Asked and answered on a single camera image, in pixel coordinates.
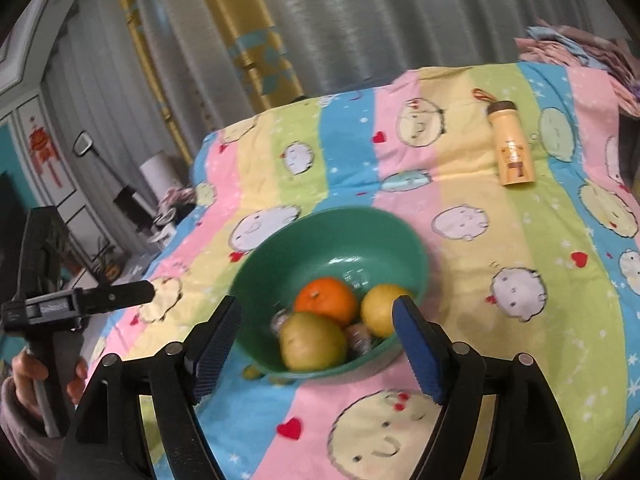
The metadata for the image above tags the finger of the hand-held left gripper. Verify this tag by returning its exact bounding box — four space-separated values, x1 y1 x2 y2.
75 280 157 317

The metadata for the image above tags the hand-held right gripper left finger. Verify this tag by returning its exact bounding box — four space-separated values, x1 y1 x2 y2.
56 295 243 480

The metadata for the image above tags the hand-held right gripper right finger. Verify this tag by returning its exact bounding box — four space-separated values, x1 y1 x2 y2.
391 295 583 480

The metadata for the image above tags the yellow lemon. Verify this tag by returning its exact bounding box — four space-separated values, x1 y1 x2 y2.
360 284 416 338

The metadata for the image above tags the green pear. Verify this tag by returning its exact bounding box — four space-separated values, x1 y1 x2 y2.
279 311 348 372

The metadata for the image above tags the orange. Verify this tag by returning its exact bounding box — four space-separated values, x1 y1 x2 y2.
294 277 360 328

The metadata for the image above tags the green plastic bowl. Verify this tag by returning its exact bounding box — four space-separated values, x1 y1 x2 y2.
229 206 431 378

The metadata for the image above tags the person's left forearm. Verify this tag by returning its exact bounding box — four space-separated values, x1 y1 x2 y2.
0 377 68 480

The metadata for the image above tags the person's left hand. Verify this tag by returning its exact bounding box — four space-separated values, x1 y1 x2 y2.
11 350 89 415

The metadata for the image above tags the black box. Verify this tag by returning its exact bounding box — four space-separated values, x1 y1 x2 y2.
114 186 153 226

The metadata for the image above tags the pink floral cloth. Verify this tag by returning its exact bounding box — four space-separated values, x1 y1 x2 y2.
160 187 196 211

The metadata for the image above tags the red paper ornament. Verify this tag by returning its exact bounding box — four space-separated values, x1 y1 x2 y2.
27 117 61 186

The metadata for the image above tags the small oval mirror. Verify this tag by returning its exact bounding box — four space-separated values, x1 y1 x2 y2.
72 130 96 158

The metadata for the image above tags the white cylinder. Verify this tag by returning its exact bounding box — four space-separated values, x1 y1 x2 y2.
140 152 178 196

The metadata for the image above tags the striped cartoon printed blanket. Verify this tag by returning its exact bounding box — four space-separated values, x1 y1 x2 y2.
90 62 640 480

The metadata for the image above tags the yellow bear-print bottle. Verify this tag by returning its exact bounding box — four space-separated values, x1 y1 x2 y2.
472 87 536 187

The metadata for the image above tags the gold patterned curtain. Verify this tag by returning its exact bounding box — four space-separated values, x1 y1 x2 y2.
112 0 301 166

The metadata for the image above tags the grey curtain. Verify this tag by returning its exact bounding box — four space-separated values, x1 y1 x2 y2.
42 0 640 161

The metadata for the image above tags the pile of folded clothes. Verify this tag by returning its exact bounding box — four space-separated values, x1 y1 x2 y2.
517 17 640 116

